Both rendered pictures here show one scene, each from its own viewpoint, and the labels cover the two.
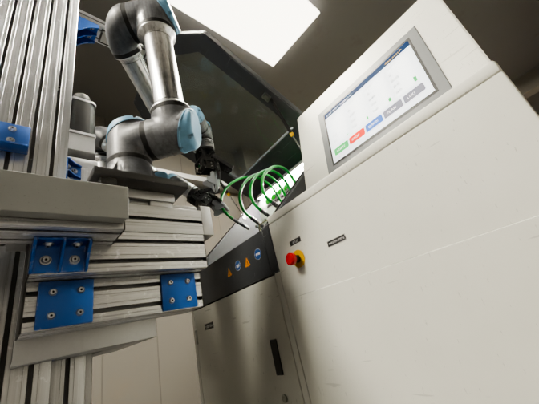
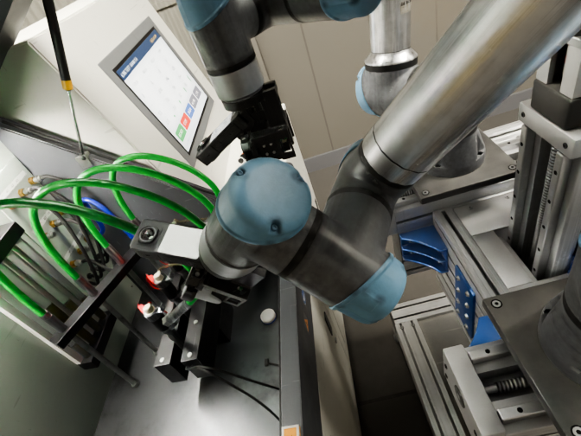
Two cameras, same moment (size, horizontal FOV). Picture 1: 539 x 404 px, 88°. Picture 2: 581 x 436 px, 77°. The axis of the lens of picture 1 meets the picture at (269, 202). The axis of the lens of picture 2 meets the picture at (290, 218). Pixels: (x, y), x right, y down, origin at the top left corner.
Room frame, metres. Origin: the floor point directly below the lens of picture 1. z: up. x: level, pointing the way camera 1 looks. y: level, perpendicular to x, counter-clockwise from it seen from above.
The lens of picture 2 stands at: (1.37, 0.68, 1.61)
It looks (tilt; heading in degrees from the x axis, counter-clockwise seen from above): 40 degrees down; 236
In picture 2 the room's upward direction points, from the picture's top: 22 degrees counter-clockwise
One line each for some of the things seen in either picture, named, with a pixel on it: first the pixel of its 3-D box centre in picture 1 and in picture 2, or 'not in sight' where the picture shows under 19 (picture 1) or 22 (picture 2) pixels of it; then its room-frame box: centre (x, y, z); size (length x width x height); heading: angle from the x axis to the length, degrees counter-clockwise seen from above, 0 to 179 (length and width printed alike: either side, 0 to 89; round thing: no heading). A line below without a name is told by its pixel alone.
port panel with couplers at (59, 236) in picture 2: not in sight; (54, 222); (1.35, -0.28, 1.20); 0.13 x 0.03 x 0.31; 43
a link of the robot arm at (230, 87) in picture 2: (206, 147); (238, 79); (1.04, 0.22, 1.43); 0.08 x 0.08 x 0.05
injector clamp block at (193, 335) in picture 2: not in sight; (202, 312); (1.26, -0.01, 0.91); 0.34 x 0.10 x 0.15; 43
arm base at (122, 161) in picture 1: (130, 179); (450, 140); (0.65, 0.36, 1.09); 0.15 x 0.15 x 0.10
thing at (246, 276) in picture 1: (227, 275); (298, 346); (1.18, 0.25, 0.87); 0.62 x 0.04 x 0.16; 43
